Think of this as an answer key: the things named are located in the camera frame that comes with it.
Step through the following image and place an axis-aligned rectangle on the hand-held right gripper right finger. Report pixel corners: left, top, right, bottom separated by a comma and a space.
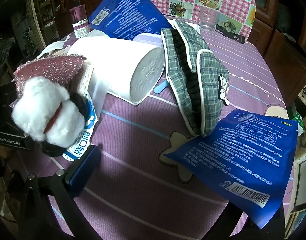
230, 204, 286, 240

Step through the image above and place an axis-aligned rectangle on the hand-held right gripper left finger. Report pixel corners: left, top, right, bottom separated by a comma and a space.
8, 144, 102, 240

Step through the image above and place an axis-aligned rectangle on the white plush dog toy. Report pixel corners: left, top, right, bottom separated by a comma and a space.
12, 77, 93, 157

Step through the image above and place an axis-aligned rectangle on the white blue bandage packet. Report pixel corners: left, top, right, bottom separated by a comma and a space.
63, 92, 98, 160

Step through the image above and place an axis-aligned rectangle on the blue printed packet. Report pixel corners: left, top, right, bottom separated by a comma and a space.
89, 0, 175, 40
164, 109, 299, 230

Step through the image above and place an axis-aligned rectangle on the pink glitter sponge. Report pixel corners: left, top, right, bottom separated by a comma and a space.
13, 55, 87, 98

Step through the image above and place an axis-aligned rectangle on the green plaid fabric pouch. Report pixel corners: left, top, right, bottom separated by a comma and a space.
160, 19, 231, 137

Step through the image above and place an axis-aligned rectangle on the purple striped tablecloth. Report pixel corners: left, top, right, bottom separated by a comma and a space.
5, 15, 293, 240

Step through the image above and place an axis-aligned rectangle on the white cloth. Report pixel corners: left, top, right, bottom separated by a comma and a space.
39, 41, 71, 55

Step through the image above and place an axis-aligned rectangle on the light blue plastic tab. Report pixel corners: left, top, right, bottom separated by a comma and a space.
153, 81, 168, 94

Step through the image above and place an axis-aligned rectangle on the green white carton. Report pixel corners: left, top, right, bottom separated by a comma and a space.
292, 105, 306, 135

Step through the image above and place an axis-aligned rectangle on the white toilet paper roll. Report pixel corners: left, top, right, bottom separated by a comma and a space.
68, 36, 166, 107

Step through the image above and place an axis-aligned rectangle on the purple lotion bottle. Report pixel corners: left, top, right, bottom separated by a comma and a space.
69, 0, 91, 38

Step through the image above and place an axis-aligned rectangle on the brown wooden cabinet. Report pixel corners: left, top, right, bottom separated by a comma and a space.
248, 0, 306, 105

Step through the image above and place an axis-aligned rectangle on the black flat device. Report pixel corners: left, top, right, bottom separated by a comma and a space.
216, 24, 246, 44

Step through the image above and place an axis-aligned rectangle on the clear drinking glass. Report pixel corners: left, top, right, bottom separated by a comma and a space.
198, 6, 221, 32

